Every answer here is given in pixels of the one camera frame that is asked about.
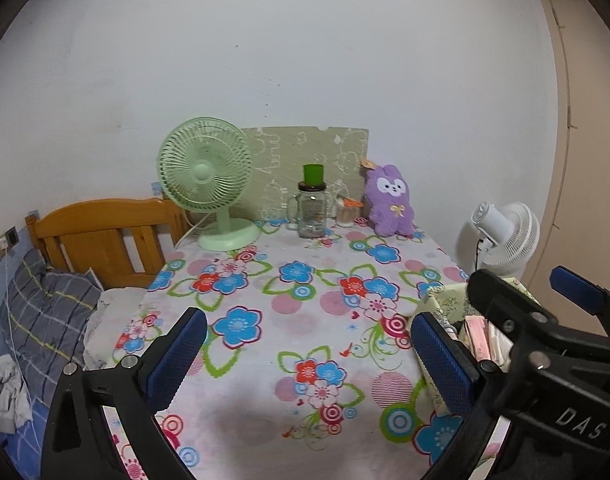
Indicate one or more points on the glass jar with green lid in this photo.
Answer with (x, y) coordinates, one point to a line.
(312, 215)

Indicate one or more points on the grey white crumpled cloth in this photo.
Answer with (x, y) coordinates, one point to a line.
(5, 395)

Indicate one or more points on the wooden bed headboard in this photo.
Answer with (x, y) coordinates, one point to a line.
(95, 215)

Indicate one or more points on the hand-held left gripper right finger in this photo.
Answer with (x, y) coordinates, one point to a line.
(445, 365)

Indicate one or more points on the yellow patterned fabric storage box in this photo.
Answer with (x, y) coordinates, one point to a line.
(450, 302)

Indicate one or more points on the pink cloth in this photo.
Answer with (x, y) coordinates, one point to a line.
(477, 340)

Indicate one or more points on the green patterned board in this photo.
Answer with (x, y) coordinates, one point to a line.
(295, 150)

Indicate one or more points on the grey plaid pillow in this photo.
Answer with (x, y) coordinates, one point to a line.
(40, 310)

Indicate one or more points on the beige door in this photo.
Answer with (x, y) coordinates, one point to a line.
(585, 160)

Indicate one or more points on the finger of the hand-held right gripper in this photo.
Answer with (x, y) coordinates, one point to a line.
(515, 305)
(580, 290)

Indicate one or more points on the white standing fan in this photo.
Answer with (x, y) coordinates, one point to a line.
(515, 235)

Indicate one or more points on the floral tablecloth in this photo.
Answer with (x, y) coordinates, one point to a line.
(285, 310)

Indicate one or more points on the blue checked bed sheet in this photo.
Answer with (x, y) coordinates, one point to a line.
(30, 440)

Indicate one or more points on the wall socket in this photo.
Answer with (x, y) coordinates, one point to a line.
(10, 237)

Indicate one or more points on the green desk fan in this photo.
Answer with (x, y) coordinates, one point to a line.
(202, 170)

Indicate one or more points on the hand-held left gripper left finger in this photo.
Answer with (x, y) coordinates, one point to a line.
(177, 355)

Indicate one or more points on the toothpick holder with orange lid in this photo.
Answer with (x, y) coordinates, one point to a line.
(346, 216)

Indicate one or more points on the white crumpled bedding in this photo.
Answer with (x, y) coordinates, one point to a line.
(115, 305)

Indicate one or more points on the purple plush bunny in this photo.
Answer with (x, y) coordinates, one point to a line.
(390, 210)

